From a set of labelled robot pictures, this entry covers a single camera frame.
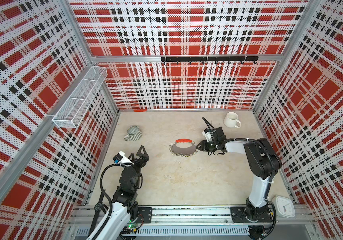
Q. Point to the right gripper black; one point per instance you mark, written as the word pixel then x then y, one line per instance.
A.
pixel 203 146

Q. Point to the black wall hook rail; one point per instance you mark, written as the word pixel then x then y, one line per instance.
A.
pixel 240 59

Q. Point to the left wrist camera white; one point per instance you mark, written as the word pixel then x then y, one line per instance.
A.
pixel 121 159

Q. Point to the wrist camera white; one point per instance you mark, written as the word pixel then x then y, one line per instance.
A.
pixel 208 134
pixel 121 159

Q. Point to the key organizer with red handle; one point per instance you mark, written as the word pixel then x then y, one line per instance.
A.
pixel 183 148

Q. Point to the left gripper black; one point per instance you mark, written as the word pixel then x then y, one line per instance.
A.
pixel 145 157

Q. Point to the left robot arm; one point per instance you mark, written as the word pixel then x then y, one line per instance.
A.
pixel 122 208

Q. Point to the red marker at wall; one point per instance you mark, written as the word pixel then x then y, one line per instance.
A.
pixel 140 110

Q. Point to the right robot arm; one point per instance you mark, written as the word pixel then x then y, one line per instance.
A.
pixel 263 163

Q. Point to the grey striped ceramic mug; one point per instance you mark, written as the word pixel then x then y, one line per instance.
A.
pixel 133 134

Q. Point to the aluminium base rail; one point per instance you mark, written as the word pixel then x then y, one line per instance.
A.
pixel 219 222

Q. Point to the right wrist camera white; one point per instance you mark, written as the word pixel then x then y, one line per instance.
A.
pixel 208 134

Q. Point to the white wire mesh basket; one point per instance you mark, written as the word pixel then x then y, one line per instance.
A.
pixel 76 105

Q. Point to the white ceramic mug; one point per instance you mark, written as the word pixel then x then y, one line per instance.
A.
pixel 231 120

